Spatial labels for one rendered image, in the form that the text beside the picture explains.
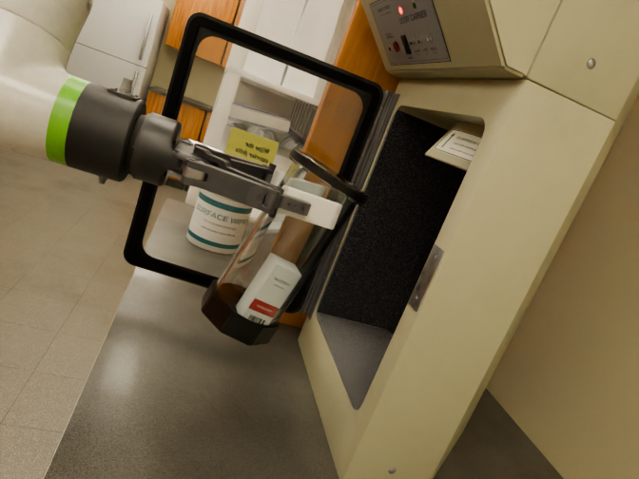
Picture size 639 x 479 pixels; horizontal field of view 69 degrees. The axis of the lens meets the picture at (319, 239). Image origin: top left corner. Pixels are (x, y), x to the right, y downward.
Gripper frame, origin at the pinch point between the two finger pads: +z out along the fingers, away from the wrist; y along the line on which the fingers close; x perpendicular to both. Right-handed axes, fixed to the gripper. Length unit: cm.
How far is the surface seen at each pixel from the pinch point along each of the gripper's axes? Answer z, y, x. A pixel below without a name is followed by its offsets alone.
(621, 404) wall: 54, -5, 14
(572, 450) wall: 54, -2, 25
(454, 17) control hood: 5.3, -7.6, -22.9
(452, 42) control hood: 6.9, -5.7, -21.3
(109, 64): -128, 471, 15
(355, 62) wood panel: 4.5, 23.0, -19.5
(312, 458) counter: 8.8, -10.3, 27.8
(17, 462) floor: -41, 78, 122
